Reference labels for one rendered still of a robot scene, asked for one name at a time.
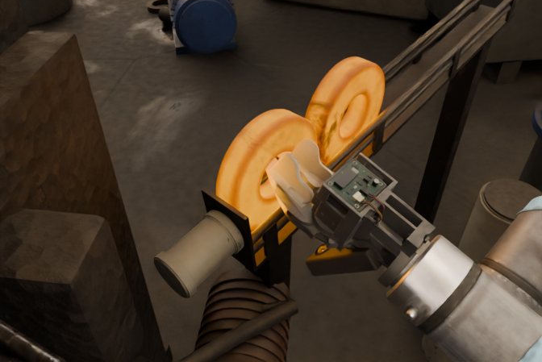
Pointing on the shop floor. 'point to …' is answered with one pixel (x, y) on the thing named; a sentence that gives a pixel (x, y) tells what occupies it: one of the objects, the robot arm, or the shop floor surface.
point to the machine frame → (60, 142)
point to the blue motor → (201, 12)
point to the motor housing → (225, 296)
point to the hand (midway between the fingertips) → (271, 159)
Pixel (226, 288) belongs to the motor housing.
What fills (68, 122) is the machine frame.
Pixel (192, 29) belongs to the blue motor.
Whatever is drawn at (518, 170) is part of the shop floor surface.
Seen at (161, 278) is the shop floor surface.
